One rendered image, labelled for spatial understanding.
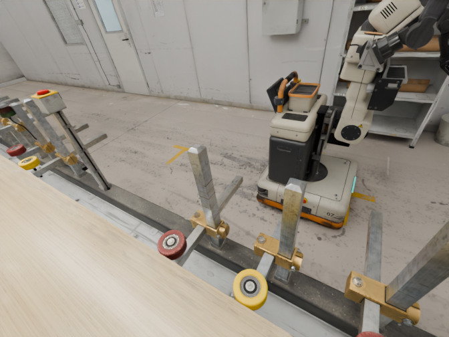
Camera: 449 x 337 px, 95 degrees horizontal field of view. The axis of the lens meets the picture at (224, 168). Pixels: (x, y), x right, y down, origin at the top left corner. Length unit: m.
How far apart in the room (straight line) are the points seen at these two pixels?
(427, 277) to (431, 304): 1.23
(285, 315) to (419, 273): 0.43
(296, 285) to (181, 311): 0.38
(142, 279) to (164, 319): 0.12
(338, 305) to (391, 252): 1.12
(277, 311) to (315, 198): 0.95
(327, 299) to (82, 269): 0.71
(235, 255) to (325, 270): 0.91
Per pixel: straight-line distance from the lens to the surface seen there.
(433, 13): 1.17
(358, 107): 1.40
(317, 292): 0.79
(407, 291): 0.60
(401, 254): 1.88
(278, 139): 1.41
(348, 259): 1.71
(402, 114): 3.23
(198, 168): 0.54
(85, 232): 0.82
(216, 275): 0.88
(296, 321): 0.83
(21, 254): 0.91
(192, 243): 0.72
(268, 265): 0.64
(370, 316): 0.65
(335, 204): 1.60
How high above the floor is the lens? 1.42
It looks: 39 degrees down
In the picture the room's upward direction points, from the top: 8 degrees counter-clockwise
